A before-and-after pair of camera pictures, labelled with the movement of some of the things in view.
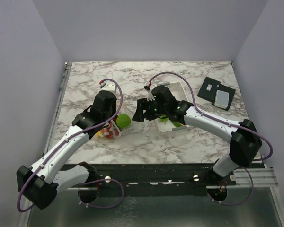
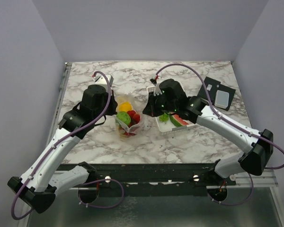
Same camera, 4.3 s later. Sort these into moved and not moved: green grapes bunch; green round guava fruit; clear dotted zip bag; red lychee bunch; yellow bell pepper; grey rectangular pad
Moved: clear dotted zip bag; red lychee bunch; yellow bell pepper
Not moved: green round guava fruit; green grapes bunch; grey rectangular pad
